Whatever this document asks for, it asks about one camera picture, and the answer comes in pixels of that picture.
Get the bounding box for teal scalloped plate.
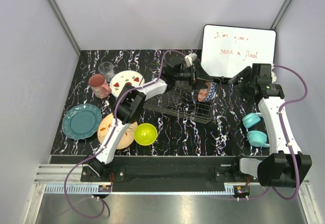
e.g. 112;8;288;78
62;104;102;140

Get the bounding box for white whiteboard with red writing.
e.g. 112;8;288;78
201;24;277;78

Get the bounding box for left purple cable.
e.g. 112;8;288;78
63;49;190;219

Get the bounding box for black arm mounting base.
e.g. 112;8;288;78
81;156;258;190

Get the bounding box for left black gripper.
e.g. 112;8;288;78
174;60;213;90

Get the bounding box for orange bird plate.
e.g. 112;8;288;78
97;113;138;150

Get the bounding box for grey slotted cable duct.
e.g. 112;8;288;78
47;183;252;196

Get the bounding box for pink mug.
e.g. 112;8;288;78
88;74;112;99

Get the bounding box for lime green bowl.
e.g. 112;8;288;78
134;123;158;146

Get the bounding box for white watermelon pattern plate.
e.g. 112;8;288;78
109;70;145;98

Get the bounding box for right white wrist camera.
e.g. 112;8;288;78
271;64;277;83

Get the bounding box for purple cable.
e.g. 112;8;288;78
63;49;190;219
273;64;309;201

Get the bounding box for teal headphones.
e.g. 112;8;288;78
242;112;270;148

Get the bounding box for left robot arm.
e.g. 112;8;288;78
88;62;216;181

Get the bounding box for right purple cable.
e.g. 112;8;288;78
273;64;309;201

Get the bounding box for clear drinking glass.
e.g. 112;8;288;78
99;62;115;82

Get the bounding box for black wire dish rack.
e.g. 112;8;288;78
141;63;221;124

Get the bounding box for red patterned blue zigzag bowl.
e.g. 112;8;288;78
198;82;216;103

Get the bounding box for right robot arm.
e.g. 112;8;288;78
229;63;312;188

